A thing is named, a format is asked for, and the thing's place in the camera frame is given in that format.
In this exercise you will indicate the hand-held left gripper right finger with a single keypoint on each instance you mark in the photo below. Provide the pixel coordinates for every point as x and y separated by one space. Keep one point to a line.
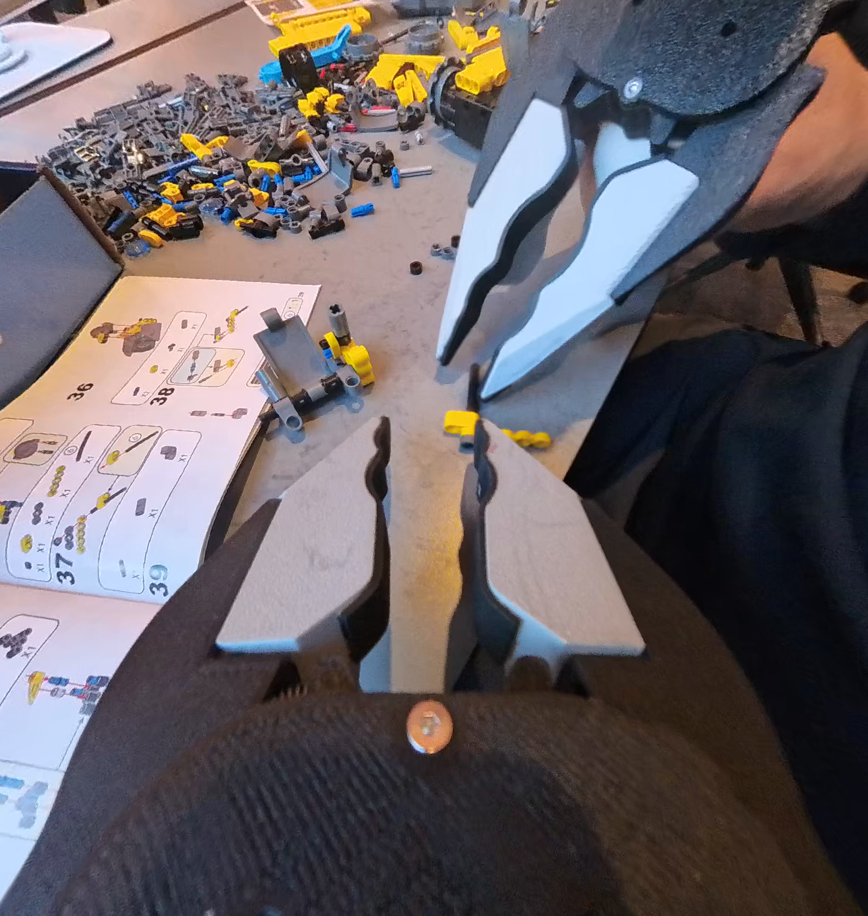
556 587

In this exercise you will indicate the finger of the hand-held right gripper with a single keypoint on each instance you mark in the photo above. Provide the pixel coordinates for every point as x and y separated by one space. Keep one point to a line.
606 251
513 186

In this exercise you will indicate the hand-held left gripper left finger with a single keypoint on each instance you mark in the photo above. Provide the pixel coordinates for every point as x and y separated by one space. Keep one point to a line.
313 573

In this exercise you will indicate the black axle with yellow connector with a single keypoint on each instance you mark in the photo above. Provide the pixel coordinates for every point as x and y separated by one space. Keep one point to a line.
460 422

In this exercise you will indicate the person's right hand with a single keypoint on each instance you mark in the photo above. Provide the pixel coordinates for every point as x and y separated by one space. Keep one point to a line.
835 143

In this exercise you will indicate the small grey brick piece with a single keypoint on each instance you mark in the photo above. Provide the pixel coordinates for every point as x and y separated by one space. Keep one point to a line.
444 251

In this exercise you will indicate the small blue brick piece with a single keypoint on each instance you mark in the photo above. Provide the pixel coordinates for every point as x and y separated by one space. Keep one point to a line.
363 209

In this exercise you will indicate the yellow and black brick vehicle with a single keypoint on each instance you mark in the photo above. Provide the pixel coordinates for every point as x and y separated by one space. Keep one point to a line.
406 65

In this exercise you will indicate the black office chair base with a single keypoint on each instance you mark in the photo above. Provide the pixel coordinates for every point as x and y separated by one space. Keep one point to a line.
806 286

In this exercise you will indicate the grey and yellow brick assembly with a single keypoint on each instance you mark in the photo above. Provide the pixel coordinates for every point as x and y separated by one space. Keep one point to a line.
298 365

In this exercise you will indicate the person's black clothing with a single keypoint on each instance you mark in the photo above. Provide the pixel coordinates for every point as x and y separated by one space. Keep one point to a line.
778 573

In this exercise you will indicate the open instruction booklet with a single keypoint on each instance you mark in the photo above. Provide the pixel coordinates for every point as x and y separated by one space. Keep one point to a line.
105 473

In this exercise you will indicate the pile of small building bricks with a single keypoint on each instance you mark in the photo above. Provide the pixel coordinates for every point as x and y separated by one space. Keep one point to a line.
220 158

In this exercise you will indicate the grey cardboard box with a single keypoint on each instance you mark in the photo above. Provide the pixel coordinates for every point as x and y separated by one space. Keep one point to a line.
34 286

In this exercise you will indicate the white tray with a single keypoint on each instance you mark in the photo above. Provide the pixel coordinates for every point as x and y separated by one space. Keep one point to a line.
34 65

